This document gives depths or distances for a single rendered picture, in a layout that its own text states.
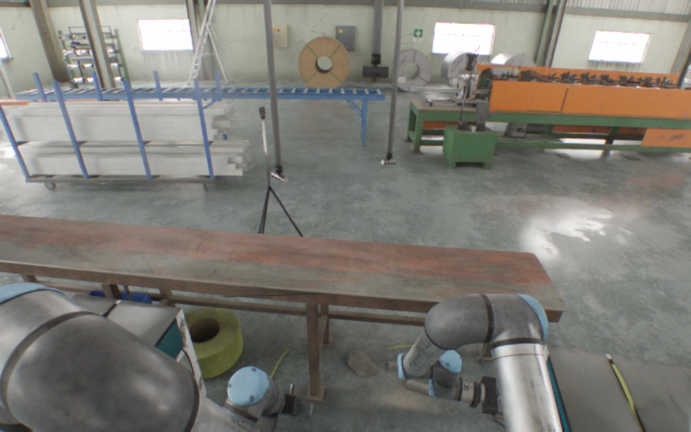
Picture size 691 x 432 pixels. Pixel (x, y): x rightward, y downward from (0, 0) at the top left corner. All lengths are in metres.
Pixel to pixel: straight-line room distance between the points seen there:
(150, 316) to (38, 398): 1.42
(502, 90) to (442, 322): 5.48
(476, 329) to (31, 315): 0.78
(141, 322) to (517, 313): 1.49
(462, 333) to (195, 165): 4.11
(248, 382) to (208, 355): 1.39
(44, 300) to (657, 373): 1.89
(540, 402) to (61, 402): 0.80
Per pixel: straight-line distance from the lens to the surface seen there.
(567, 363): 1.72
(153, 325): 1.78
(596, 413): 1.62
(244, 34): 13.91
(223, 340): 2.38
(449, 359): 1.44
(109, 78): 9.24
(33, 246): 2.56
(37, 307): 0.49
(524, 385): 0.89
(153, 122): 4.68
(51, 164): 5.60
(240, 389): 0.95
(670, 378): 1.91
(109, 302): 2.00
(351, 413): 2.22
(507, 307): 0.91
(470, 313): 0.88
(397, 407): 2.26
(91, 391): 0.41
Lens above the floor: 1.89
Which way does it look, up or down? 29 degrees down
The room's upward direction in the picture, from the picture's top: 1 degrees clockwise
